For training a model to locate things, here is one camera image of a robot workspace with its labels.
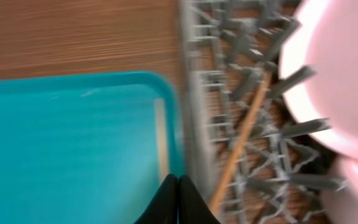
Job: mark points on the grey plastic dishwasher rack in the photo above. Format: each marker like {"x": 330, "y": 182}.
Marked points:
{"x": 246, "y": 157}

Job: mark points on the wooden chopstick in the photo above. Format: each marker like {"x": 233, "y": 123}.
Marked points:
{"x": 161, "y": 135}
{"x": 242, "y": 138}

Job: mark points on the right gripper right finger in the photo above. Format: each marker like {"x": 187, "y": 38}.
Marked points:
{"x": 192, "y": 209}

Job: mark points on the pink bowl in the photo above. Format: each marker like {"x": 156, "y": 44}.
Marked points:
{"x": 327, "y": 40}

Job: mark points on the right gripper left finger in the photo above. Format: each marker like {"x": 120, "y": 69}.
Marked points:
{"x": 163, "y": 208}

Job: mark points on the grey bowl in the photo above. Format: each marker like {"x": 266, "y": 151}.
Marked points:
{"x": 341, "y": 206}

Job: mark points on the teal plastic serving tray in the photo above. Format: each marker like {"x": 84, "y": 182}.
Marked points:
{"x": 83, "y": 148}

